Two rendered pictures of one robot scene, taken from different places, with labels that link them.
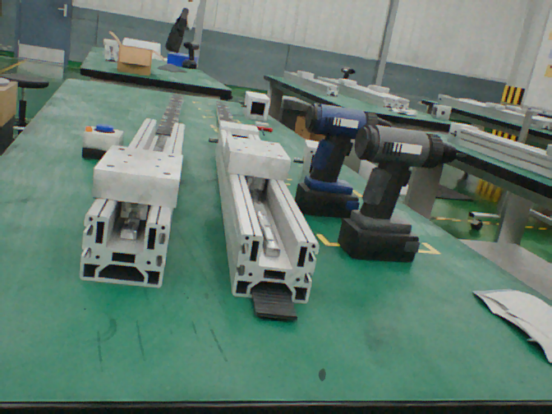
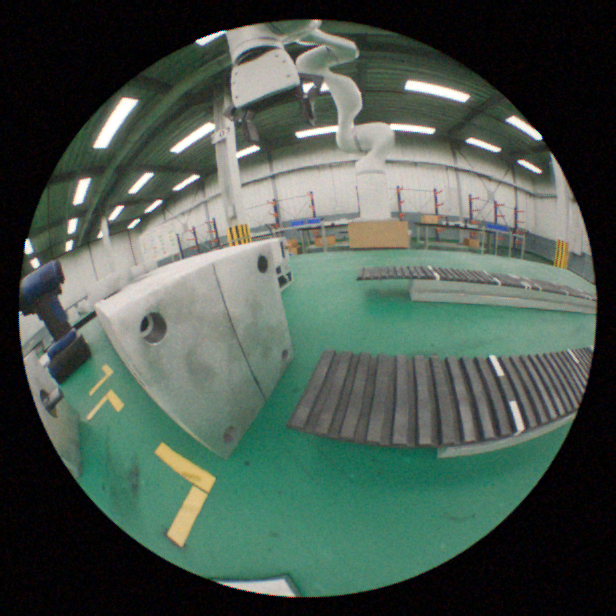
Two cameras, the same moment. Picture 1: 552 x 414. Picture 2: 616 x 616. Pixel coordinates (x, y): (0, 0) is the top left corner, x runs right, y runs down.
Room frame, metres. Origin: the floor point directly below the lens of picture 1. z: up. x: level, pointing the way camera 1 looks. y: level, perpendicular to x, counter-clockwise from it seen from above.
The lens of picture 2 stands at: (1.64, 0.08, 0.88)
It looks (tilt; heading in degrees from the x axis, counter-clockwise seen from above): 26 degrees down; 124
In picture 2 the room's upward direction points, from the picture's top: 9 degrees counter-clockwise
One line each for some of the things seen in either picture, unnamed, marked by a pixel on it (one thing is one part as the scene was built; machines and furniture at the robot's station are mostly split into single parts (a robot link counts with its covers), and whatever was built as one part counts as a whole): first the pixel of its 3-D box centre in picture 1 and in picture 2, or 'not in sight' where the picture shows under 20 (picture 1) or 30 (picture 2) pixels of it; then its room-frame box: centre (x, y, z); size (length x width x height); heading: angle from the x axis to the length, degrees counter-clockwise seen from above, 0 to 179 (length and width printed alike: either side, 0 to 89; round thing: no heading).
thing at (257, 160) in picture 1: (254, 163); (107, 292); (1.08, 0.04, 0.87); 0.16 x 0.11 x 0.07; 9
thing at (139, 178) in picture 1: (140, 183); (140, 273); (0.81, 0.19, 0.87); 0.16 x 0.11 x 0.07; 9
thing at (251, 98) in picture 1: (254, 107); not in sight; (2.47, 0.13, 0.83); 0.11 x 0.10 x 0.10; 98
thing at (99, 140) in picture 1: (107, 144); not in sight; (1.31, 0.39, 0.81); 0.10 x 0.08 x 0.06; 99
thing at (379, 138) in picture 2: not in sight; (374, 149); (1.54, 0.84, 1.17); 0.19 x 0.12 x 0.24; 178
